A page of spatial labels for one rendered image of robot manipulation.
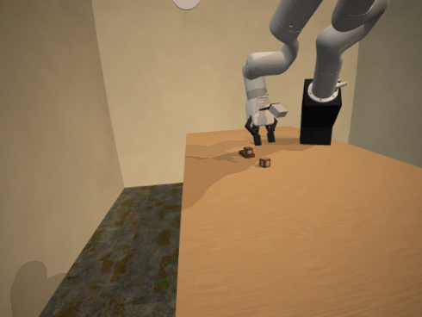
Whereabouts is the brown wooden tray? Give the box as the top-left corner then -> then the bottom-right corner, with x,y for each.
239,150 -> 255,159

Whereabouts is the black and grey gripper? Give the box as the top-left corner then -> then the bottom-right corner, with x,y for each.
245,96 -> 277,146

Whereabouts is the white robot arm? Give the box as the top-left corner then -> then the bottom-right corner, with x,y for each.
242,0 -> 390,118

